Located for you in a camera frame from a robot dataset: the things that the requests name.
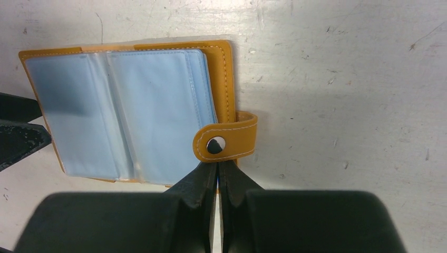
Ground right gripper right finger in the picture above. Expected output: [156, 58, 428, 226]
[218, 161, 405, 252]

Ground yellow leather card holder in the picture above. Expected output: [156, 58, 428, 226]
[18, 40, 258, 185]

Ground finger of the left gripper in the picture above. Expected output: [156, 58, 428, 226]
[1, 93, 52, 171]

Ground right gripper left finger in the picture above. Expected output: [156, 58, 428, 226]
[14, 163, 217, 252]

